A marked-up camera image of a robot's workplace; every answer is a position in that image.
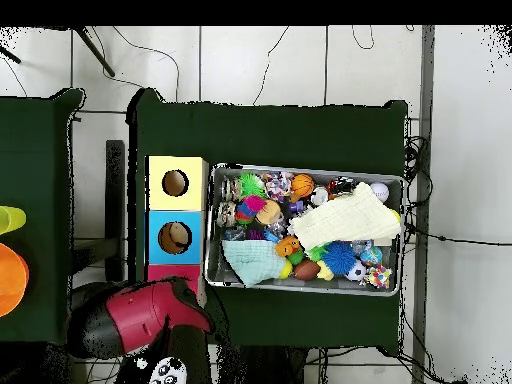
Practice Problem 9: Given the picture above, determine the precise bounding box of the cream knitted cloth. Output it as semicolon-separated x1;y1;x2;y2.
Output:
290;181;402;252

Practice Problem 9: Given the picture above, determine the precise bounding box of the black cable bundle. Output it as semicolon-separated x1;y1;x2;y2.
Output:
402;135;434;211

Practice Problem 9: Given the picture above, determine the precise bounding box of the small toy soccer ball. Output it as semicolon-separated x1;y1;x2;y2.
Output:
344;259;368;282

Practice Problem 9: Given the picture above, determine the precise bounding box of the blue spiky rubber ball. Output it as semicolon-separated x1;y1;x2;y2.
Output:
320;240;357;276

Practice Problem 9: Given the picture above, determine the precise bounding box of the yellow-green plastic cup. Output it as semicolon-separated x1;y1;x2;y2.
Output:
0;205;28;236

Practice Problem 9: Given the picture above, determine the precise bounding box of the orange toy basketball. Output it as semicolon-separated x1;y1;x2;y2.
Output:
289;173;316;199

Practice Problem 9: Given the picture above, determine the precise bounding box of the light blue waffle cloth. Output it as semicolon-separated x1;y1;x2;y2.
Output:
220;238;289;287

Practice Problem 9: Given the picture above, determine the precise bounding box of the dark green side table cloth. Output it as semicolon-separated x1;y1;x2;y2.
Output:
0;88;93;346

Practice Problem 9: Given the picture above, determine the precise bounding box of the green spiky rubber ball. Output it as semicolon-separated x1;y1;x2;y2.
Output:
238;172;268;201

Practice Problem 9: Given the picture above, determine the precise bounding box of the black floor cable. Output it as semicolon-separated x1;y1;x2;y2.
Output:
112;26;180;101
251;26;290;106

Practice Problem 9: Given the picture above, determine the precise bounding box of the black round floor base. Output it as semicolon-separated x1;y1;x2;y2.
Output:
69;280;121;313

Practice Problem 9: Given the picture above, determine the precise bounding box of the wire mesh bin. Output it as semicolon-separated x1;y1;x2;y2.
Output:
204;162;405;298

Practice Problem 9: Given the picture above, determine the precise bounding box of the black tripod leg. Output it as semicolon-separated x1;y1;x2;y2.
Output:
0;43;22;65
73;26;116;78

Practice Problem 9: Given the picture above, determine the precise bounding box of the white toy baseball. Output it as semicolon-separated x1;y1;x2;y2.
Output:
369;182;390;204

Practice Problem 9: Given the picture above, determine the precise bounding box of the orange plastic bowl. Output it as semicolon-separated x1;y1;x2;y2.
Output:
0;242;30;318

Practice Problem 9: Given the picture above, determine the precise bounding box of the black upright panel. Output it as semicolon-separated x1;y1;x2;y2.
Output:
105;139;126;283

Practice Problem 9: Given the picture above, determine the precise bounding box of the pink spiky rubber ball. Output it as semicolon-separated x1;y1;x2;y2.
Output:
236;194;268;220

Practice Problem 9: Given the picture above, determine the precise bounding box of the white cloth with coloured spots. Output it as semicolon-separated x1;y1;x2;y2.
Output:
359;263;393;290

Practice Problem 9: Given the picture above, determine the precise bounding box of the wooden box with three holes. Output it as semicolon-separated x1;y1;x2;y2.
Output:
142;155;210;307

